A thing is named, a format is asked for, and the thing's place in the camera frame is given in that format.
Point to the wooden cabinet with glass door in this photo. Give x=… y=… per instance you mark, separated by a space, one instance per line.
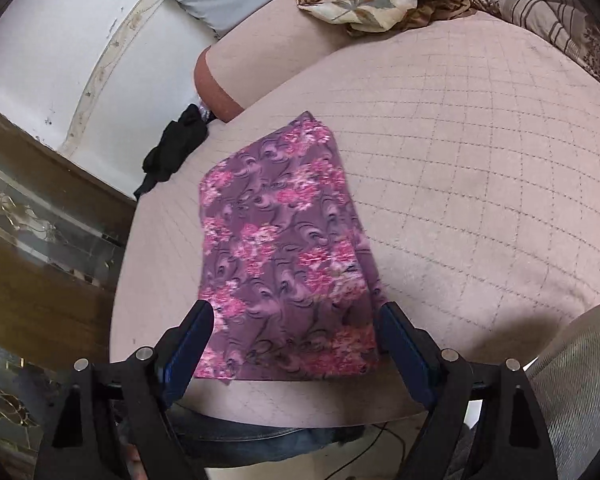
x=30 y=300

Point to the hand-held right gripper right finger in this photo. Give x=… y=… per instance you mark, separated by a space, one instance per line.
x=402 y=350

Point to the person's leg in grey pants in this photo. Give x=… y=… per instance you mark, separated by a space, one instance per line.
x=580 y=385

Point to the brown striped blanket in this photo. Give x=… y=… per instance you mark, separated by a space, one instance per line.
x=545 y=5

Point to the pink quilted bed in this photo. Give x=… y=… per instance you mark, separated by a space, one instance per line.
x=480 y=160

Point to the purple floral cloth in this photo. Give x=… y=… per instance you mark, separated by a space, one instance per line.
x=280 y=250

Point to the black cloth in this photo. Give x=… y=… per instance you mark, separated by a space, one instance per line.
x=172 y=147

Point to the dark blue denim cloth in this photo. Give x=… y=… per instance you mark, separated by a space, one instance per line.
x=260 y=440

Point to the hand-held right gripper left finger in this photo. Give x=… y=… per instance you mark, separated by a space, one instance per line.
x=190 y=350

